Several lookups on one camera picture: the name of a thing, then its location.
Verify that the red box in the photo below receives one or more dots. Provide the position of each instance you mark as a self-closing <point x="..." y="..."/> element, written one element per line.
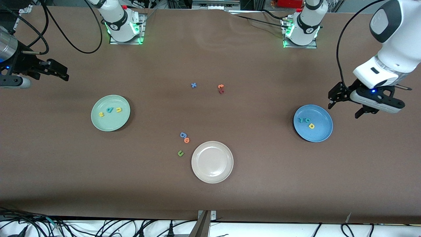
<point x="289" y="3"/>

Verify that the blue plate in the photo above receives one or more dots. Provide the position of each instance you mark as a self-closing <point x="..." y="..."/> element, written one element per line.
<point x="320" y="115"/>

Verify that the metal table bracket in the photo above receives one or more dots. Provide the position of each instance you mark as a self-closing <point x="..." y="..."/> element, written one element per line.
<point x="213" y="215"/>

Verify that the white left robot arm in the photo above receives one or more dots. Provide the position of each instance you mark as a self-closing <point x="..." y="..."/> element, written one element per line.
<point x="404" y="49"/>

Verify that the black power plug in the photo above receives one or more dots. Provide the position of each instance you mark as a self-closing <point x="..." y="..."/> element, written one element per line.
<point x="171" y="230"/>

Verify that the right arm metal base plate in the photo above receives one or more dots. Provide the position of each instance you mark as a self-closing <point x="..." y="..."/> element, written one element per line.
<point x="113" y="42"/>

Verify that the grey equipment box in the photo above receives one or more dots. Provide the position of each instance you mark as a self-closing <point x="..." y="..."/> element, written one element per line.
<point x="215" y="4"/>

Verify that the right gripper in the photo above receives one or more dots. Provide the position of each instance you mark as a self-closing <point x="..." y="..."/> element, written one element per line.
<point x="23" y="63"/>

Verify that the aluminium profile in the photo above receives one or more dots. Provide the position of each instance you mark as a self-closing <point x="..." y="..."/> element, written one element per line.
<point x="25" y="9"/>

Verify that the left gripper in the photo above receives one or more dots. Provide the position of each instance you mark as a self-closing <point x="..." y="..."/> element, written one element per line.
<point x="343" y="90"/>

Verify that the grey metal beam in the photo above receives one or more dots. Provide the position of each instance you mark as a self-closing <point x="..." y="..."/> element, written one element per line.
<point x="201" y="228"/>

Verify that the green plate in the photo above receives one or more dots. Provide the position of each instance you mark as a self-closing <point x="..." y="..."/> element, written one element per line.
<point x="110" y="123"/>

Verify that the white paper scrap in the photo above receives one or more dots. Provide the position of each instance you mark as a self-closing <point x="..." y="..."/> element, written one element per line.
<point x="348" y="218"/>

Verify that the beige plate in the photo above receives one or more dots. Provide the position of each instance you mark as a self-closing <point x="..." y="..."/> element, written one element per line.
<point x="212" y="162"/>

